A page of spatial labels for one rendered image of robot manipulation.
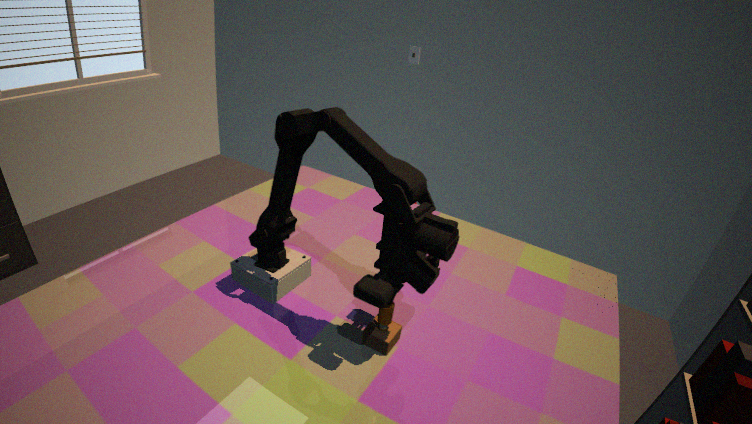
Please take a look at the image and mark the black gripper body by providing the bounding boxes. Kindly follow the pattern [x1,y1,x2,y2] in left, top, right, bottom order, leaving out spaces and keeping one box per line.
[353,237,415,308]

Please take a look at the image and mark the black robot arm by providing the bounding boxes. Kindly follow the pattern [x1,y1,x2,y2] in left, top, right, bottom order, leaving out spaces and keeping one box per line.
[249,107,460,294]

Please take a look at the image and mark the orange square block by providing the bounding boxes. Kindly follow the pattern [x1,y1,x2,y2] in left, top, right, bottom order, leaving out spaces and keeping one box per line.
[362,315,402,356]

